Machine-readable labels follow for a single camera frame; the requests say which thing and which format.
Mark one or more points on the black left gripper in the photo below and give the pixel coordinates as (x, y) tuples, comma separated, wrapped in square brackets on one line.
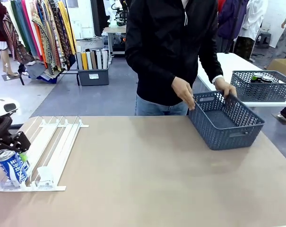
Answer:
[(19, 142)]

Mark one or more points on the blue Pocari Sweat can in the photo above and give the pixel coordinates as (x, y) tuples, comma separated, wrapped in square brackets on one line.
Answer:
[(12, 169)]

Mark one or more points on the blue-grey plastic woven basket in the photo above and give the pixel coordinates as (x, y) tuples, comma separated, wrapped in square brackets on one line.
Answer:
[(227, 142), (258, 92)]

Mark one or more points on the person's left forearm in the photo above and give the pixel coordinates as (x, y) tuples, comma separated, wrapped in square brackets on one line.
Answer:
[(211, 69)]

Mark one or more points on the person's right forearm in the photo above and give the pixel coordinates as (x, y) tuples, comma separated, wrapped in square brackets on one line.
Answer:
[(152, 71)]

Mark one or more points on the white can dispenser rack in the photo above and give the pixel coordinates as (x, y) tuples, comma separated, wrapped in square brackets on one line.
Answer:
[(62, 142)]

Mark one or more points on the person's right hand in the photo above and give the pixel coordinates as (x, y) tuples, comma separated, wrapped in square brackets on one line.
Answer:
[(184, 91)]

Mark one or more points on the person's left hand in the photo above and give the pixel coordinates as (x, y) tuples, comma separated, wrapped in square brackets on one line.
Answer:
[(225, 87)]

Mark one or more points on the folded fabric pile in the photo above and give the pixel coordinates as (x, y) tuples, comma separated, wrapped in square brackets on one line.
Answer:
[(43, 72)]

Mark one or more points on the black clothes rack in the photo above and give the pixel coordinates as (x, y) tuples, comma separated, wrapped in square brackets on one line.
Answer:
[(71, 73)]

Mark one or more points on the orange hanging garment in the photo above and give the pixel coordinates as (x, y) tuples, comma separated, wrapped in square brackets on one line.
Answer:
[(40, 47)]

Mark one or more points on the grey storage bin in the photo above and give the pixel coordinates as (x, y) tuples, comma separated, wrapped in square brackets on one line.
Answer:
[(93, 78)]

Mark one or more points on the mannequin in patterned dress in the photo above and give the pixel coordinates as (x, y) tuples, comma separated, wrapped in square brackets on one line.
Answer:
[(12, 40)]

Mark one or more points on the grey material roll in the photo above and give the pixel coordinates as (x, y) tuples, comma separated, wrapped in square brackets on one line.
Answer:
[(79, 61)]

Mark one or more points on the yellow material roll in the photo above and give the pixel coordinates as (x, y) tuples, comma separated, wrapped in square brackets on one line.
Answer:
[(84, 61)]

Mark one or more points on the white material roll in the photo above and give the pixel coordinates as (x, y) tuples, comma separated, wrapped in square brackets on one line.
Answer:
[(89, 61), (105, 59), (99, 59)]

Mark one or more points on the brown material roll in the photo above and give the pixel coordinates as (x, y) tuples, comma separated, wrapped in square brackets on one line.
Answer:
[(93, 60)]

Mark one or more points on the patterned hanging garment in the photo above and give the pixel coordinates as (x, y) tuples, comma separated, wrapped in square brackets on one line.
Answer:
[(54, 35)]

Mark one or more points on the pink hanging garment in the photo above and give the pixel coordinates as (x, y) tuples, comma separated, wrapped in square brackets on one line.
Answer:
[(30, 28)]

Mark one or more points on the teal hanging garment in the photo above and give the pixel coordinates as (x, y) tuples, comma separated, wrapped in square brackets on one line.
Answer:
[(23, 26)]

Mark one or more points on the black material roll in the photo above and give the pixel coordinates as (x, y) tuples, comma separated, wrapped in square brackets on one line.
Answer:
[(88, 50)]

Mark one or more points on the yellow hanging garment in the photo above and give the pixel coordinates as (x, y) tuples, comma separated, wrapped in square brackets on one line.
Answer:
[(67, 23)]

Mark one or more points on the person's blue jeans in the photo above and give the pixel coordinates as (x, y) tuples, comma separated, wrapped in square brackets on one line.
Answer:
[(154, 110)]

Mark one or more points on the white standing appliance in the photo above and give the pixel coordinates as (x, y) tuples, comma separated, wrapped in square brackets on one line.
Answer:
[(82, 21)]

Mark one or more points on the grey workbench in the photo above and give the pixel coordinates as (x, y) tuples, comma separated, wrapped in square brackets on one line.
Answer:
[(114, 29)]

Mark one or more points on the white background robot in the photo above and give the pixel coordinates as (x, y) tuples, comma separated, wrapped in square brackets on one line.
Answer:
[(113, 16)]

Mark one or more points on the person in black jacket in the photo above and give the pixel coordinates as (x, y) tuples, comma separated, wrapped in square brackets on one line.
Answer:
[(161, 47)]

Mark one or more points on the white folding table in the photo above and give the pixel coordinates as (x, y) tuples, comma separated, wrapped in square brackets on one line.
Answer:
[(227, 68)]

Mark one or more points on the dark patterned skirt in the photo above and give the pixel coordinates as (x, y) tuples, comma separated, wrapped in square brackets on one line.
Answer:
[(244, 47)]

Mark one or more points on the purple hanging garment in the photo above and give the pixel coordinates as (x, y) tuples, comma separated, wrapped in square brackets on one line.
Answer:
[(232, 19)]

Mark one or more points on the white hanging shirt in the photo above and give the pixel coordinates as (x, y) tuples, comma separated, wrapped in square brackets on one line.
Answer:
[(253, 19)]

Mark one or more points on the grey plastic stool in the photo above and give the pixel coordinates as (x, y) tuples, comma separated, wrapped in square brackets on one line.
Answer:
[(263, 35)]

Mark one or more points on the brown cardboard box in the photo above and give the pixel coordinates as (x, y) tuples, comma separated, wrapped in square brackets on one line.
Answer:
[(282, 66)]

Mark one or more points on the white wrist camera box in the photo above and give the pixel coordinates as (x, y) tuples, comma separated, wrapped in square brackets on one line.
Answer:
[(1, 104)]

